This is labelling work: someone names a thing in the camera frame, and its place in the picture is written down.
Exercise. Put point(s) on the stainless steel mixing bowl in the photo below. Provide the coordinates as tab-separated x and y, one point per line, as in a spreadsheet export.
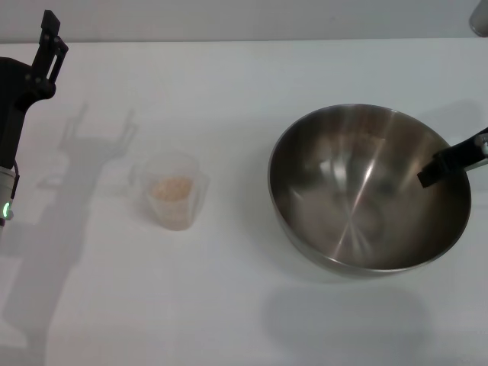
343	171

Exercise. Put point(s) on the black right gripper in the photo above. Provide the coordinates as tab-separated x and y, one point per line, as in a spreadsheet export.
485	146

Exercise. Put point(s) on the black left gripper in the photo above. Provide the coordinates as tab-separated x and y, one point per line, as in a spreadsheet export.
13	99

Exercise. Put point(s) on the white rice grains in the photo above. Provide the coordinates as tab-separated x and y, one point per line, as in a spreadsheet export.
171	187

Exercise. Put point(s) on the clear plastic measuring cup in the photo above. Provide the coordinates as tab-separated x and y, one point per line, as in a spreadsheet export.
171	213

